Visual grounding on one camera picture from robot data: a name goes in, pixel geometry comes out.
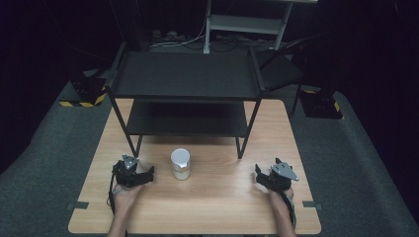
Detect black cable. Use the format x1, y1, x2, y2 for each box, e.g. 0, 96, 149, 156
107, 171, 117, 215
284, 192, 297, 230

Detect power strip with plugs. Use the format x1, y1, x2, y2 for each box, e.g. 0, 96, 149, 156
150, 29, 189, 45

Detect person's left hand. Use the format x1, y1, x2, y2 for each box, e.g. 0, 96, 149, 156
112, 183, 145, 215

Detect white metal rack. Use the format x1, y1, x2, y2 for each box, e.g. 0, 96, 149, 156
203, 0, 319, 54

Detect person's right hand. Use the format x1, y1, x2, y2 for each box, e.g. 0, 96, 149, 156
268, 187, 294, 215

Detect white cup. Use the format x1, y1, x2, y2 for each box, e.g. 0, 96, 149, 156
170, 147, 192, 181

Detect black two-tier metal shelf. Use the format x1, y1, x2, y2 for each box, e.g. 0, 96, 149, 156
105, 41, 267, 160

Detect black stand base striped tape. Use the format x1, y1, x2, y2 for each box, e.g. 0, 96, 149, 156
58, 70, 109, 109
299, 86, 344, 119

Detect grey tape strip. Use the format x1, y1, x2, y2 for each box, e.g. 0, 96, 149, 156
302, 200, 323, 211
66, 200, 90, 211

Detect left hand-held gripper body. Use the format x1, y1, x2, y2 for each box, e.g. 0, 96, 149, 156
112, 154, 150, 189

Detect black folding chair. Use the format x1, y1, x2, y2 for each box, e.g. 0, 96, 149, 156
255, 32, 330, 119

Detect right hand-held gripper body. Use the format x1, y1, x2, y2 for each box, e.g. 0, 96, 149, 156
260, 157, 300, 194

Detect white cable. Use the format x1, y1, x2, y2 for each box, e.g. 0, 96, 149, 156
148, 16, 209, 48

